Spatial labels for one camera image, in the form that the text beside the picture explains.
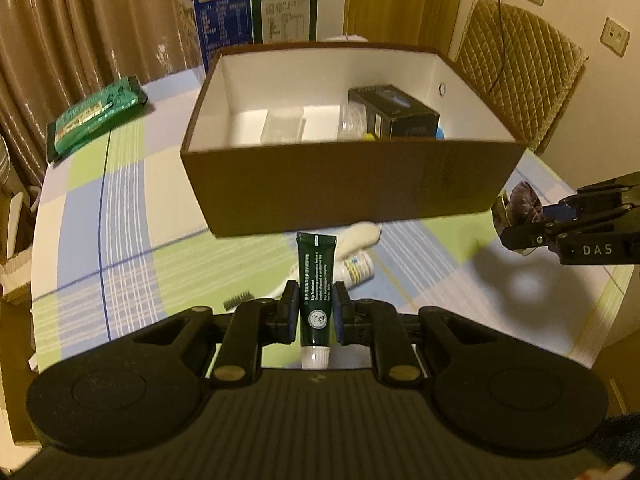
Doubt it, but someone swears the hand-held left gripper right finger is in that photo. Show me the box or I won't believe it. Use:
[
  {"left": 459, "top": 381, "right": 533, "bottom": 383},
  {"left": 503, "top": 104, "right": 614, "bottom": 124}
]
[{"left": 332, "top": 280, "right": 507, "bottom": 387}]

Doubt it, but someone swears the brown cardboard box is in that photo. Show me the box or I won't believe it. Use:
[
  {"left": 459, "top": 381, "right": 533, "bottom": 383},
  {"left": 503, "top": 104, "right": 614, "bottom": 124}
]
[{"left": 179, "top": 42, "right": 529, "bottom": 239}]

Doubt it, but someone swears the tan cardboard box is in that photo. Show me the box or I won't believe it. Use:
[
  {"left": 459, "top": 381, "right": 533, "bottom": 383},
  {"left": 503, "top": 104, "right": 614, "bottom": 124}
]
[{"left": 0, "top": 189, "right": 45, "bottom": 307}]

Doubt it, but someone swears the black glossy box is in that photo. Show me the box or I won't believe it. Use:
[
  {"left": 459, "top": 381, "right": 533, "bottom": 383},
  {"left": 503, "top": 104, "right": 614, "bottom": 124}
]
[{"left": 348, "top": 83, "right": 441, "bottom": 140}]

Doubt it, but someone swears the green tissue packet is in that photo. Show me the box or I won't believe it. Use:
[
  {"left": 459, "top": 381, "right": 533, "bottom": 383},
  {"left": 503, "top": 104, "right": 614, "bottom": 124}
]
[{"left": 47, "top": 75, "right": 149, "bottom": 164}]

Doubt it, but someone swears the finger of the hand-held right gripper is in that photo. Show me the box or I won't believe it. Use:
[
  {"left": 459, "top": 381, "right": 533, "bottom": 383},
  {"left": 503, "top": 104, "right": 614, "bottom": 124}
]
[
  {"left": 542, "top": 172, "right": 640, "bottom": 222},
  {"left": 492, "top": 198, "right": 640, "bottom": 257}
]

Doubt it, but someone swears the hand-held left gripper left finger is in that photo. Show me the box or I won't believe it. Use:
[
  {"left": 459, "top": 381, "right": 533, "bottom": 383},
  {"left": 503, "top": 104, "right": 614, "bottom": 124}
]
[{"left": 131, "top": 280, "right": 302, "bottom": 389}]

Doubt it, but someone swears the dark green tube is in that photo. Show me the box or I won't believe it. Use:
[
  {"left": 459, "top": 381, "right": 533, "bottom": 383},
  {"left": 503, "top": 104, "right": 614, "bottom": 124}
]
[{"left": 296, "top": 231, "right": 339, "bottom": 370}]

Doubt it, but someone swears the small white bottle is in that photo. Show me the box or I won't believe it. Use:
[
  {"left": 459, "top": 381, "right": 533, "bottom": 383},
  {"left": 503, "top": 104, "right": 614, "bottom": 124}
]
[{"left": 334, "top": 251, "right": 375, "bottom": 289}]

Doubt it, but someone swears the black cable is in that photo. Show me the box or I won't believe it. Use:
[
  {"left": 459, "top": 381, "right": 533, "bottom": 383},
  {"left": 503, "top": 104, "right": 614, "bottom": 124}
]
[{"left": 487, "top": 0, "right": 512, "bottom": 94}]

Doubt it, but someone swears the translucent plastic cup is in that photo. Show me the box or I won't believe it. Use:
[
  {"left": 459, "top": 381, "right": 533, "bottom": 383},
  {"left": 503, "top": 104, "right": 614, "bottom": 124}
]
[{"left": 263, "top": 107, "right": 307, "bottom": 144}]

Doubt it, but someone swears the small dark item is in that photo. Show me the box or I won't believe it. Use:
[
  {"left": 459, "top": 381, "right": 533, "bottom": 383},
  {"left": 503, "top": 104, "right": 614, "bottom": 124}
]
[{"left": 504, "top": 182, "right": 544, "bottom": 227}]

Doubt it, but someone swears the beige curtain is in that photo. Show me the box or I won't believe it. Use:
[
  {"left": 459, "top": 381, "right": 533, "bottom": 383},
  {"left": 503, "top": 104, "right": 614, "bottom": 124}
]
[{"left": 0, "top": 0, "right": 207, "bottom": 187}]

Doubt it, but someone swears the quilted chair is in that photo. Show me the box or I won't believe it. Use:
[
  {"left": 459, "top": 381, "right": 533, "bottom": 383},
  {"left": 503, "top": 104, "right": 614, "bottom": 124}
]
[{"left": 449, "top": 0, "right": 591, "bottom": 157}]

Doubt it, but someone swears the dark green carton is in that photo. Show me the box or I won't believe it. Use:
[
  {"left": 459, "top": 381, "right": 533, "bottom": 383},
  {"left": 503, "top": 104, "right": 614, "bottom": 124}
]
[{"left": 248, "top": 0, "right": 320, "bottom": 45}]

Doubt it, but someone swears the blue printed carton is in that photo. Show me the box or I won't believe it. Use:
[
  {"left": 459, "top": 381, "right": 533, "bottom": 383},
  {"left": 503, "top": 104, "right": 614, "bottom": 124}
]
[{"left": 174, "top": 0, "right": 251, "bottom": 74}]

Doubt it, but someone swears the plaid cloth desktop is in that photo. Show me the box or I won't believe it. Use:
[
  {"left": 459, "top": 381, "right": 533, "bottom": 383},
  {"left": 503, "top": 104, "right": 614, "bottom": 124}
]
[{"left": 30, "top": 67, "right": 634, "bottom": 377}]

